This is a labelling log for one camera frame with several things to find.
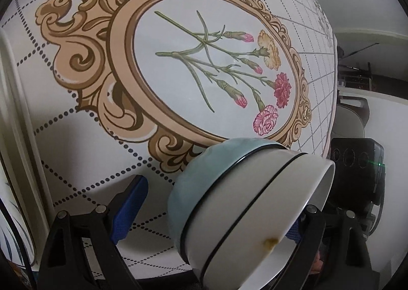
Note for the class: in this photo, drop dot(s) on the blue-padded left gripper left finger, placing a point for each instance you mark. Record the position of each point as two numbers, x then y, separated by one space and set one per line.
125 206

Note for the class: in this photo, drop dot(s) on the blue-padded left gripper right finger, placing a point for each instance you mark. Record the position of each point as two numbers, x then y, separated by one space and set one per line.
294 233

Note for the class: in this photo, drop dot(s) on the white bowl with red flowers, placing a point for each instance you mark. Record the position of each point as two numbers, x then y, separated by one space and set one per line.
305 179

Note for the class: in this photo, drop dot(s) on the white bowl with dark rim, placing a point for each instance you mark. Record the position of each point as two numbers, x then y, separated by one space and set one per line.
216 191

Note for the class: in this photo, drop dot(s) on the pale blue white bowl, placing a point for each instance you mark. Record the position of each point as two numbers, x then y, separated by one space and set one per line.
201 176

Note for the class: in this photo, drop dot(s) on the grey side chair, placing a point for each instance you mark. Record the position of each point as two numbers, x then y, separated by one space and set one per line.
351 117

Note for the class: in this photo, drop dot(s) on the floral grid tablecloth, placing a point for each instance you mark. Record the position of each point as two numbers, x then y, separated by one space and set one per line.
108 89

